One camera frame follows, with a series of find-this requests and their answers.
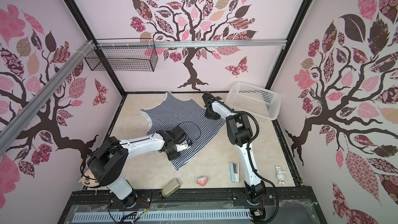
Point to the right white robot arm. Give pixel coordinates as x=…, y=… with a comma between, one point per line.
x=242, y=130

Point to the grey white stapler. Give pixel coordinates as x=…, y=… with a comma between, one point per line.
x=234, y=172

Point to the aluminium frame bar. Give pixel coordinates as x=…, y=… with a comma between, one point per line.
x=10, y=133
x=194, y=44

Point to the blue white striped tank top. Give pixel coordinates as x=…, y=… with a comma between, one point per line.
x=188, y=115

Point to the tan rectangular box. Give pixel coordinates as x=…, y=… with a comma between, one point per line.
x=170, y=188

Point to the plush doll head toy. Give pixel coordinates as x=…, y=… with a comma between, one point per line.
x=88, y=180

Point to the pink denture toy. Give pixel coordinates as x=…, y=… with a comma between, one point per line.
x=202, y=181

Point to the black wire mesh basket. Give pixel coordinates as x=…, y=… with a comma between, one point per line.
x=123, y=54

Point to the rear aluminium frame bar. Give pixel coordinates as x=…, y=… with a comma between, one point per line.
x=194, y=44

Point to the small white rabbit figurine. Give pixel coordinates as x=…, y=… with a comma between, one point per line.
x=280, y=175

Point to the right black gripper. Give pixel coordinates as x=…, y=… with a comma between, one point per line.
x=208, y=100

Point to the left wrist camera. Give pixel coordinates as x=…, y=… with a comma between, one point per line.
x=184, y=145

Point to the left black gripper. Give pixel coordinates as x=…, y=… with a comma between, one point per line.
x=172, y=157

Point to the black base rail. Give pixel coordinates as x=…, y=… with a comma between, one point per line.
x=151, y=197

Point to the white slotted cable duct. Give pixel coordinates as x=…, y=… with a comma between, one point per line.
x=160, y=216

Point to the left aluminium frame bar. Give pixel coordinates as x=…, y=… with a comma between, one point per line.
x=10, y=133

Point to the white plastic laundry basket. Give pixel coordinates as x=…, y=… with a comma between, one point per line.
x=263, y=104

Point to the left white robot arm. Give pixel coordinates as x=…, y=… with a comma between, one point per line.
x=103, y=167

